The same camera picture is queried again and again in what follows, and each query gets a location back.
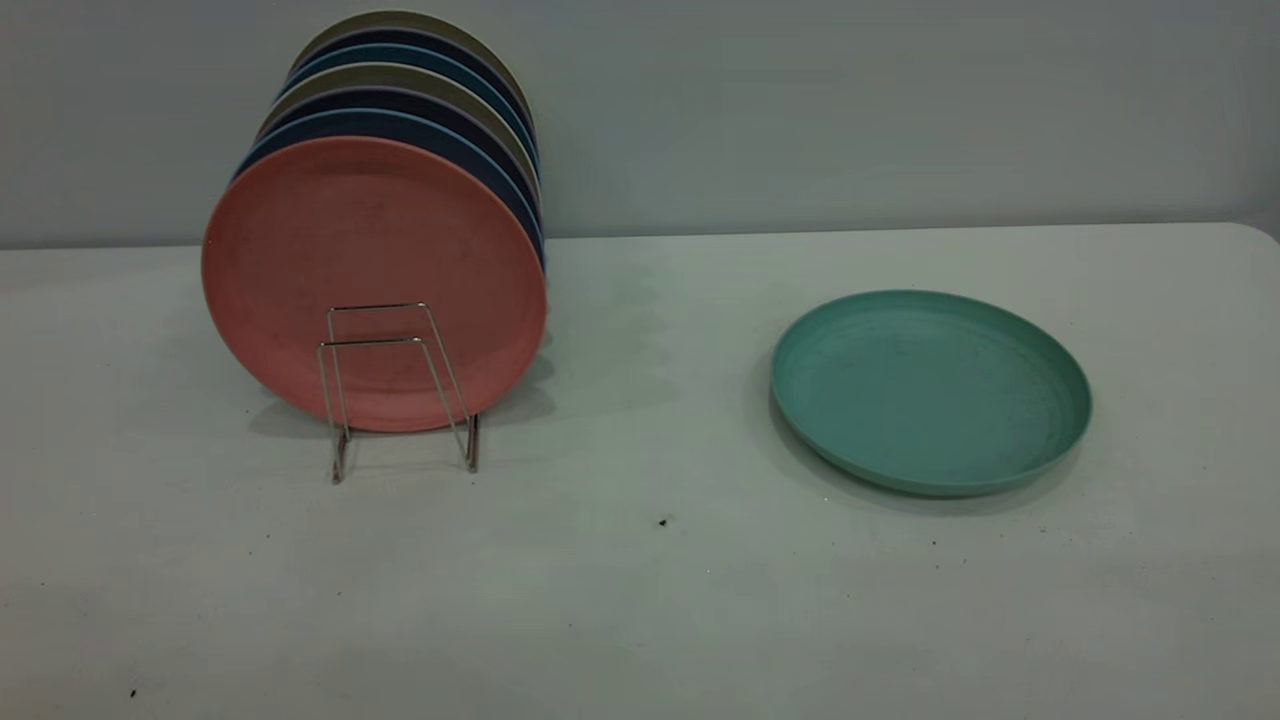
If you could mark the green round plate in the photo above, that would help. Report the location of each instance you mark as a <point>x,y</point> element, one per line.
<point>930,390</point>

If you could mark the navy blue round plate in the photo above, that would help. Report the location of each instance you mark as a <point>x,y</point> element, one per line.
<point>400,120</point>

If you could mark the pink round plate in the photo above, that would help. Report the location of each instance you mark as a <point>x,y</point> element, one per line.
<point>350,250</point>

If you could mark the beige round plate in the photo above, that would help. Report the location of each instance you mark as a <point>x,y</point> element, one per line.
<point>410,18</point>
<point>400,74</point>

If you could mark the dark purple round plate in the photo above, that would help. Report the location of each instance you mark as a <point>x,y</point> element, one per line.
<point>400,97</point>
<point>420,36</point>

